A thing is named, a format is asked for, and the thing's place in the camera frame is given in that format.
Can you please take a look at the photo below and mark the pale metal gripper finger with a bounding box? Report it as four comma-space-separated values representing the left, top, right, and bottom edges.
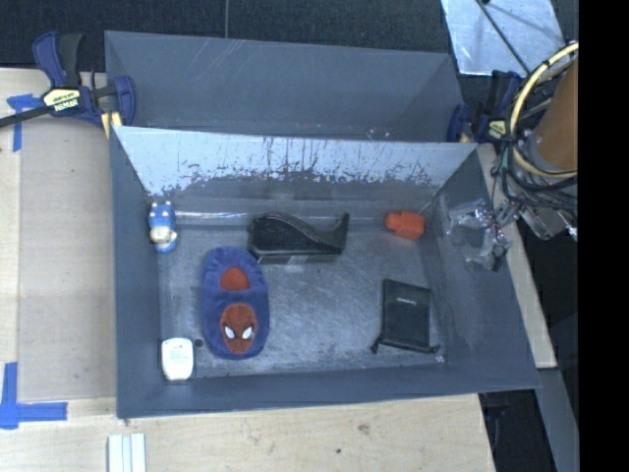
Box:
449, 198, 496, 229
464, 227, 513, 272

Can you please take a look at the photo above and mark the orange toy block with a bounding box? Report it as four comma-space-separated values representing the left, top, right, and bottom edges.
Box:
383, 210, 427, 242

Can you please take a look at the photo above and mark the black flat case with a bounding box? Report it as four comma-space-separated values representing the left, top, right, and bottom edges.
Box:
369, 277, 442, 356

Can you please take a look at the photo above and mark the grey metal bin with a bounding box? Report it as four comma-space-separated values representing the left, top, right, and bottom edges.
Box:
102, 29, 543, 420

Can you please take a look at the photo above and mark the black tape dispenser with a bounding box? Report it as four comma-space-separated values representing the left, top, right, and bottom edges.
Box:
247, 211, 351, 266

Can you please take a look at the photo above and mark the blue slipper with red mask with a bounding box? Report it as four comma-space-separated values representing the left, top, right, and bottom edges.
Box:
199, 246, 271, 361

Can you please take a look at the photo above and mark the blue and white toy animal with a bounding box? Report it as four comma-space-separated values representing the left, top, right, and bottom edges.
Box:
146, 200, 179, 255

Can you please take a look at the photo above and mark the small white plastic case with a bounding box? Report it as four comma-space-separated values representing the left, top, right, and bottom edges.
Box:
160, 336, 196, 383

